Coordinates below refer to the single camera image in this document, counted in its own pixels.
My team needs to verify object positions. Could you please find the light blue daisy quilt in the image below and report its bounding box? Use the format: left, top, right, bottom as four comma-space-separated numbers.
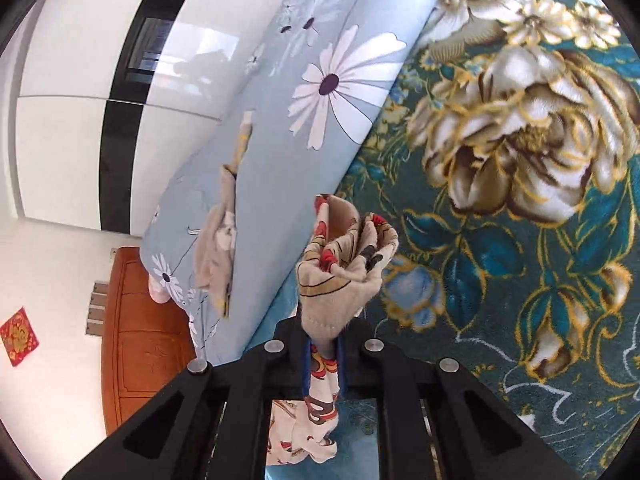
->
140, 0, 436, 364

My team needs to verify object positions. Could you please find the pink floral pillow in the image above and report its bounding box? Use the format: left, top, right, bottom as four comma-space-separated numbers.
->
148, 275, 171, 304

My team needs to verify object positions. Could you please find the teal floral plush blanket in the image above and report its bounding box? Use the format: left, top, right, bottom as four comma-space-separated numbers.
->
244, 0, 640, 480

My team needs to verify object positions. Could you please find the wall switch panel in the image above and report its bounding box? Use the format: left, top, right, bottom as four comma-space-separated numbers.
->
86, 282, 108, 337

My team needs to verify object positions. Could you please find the orange wooden headboard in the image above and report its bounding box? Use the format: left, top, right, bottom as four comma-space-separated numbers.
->
101, 247, 195, 434

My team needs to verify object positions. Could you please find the red fu wall sticker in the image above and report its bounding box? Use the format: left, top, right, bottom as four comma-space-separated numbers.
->
0, 308, 39, 367

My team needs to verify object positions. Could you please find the white glossy wardrobe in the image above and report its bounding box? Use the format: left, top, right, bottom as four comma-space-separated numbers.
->
1, 0, 283, 236

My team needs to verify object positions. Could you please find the cream cartoon print garment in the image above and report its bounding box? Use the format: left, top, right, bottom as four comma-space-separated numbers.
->
266, 194, 399, 466

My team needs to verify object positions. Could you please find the beige cloth on quilt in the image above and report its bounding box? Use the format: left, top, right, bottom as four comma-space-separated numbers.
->
194, 110, 254, 318

